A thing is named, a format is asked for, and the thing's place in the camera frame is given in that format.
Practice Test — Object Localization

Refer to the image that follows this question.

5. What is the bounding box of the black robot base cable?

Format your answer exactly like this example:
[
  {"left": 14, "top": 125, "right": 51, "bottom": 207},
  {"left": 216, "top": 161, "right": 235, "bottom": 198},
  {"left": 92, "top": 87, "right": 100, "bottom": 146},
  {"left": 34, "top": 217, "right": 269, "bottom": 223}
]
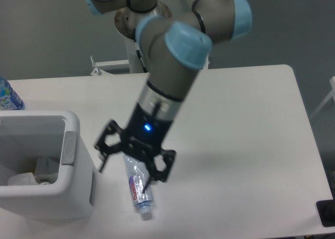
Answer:
[{"left": 133, "top": 38, "right": 149, "bottom": 74}]

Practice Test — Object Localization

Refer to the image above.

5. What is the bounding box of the white plastic trash can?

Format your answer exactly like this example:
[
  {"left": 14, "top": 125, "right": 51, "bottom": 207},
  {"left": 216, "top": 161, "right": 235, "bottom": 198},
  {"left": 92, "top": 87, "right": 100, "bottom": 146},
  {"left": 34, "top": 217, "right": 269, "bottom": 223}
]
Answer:
[{"left": 1, "top": 110, "right": 96, "bottom": 219}]

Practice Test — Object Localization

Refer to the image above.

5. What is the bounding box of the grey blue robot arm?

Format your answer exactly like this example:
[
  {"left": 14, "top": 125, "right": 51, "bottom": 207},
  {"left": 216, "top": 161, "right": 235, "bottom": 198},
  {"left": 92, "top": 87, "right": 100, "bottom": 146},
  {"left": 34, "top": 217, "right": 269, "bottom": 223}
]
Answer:
[{"left": 86, "top": 0, "right": 252, "bottom": 184}]

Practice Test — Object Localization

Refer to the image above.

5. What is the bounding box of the white furniture leg at right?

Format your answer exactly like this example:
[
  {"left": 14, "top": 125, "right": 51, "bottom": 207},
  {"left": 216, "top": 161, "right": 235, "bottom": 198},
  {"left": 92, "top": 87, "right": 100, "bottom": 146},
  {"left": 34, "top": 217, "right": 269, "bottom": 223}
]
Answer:
[{"left": 309, "top": 77, "right": 334, "bottom": 119}]

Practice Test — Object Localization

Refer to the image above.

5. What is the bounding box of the blue labelled water bottle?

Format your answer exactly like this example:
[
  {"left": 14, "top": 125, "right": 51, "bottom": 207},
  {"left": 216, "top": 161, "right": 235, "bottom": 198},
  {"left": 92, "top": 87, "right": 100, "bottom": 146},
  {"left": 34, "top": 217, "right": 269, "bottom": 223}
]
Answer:
[{"left": 1, "top": 77, "right": 25, "bottom": 111}]

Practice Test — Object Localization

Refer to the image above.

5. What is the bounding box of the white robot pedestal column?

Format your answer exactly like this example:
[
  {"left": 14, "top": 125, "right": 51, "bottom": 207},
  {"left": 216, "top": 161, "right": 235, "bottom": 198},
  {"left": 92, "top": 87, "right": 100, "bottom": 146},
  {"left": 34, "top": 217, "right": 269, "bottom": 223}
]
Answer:
[{"left": 115, "top": 1, "right": 172, "bottom": 73}]

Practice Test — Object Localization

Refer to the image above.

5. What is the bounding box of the crushed clear plastic bottle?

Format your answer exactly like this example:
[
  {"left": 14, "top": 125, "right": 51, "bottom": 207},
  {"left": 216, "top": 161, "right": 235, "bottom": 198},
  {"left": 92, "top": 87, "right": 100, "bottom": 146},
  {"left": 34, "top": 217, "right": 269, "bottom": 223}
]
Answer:
[{"left": 123, "top": 154, "right": 154, "bottom": 221}]

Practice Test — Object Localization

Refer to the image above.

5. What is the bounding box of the black clamp at table corner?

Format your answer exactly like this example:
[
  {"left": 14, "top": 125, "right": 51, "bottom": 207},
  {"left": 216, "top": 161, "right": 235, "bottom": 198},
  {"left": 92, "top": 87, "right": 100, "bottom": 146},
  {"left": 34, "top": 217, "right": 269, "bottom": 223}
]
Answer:
[{"left": 316, "top": 199, "right": 334, "bottom": 227}]

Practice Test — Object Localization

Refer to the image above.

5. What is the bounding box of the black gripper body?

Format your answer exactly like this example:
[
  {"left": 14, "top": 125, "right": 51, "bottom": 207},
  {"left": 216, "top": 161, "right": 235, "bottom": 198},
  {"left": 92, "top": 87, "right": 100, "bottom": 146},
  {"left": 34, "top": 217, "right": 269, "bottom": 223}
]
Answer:
[{"left": 121, "top": 102, "right": 173, "bottom": 162}]

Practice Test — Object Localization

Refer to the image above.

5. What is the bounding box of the clear plastic wrapper bag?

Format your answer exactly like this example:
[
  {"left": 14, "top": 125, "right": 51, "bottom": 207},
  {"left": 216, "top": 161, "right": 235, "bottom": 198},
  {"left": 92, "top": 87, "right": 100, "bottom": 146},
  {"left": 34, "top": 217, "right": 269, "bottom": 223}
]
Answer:
[{"left": 7, "top": 157, "right": 60, "bottom": 186}]

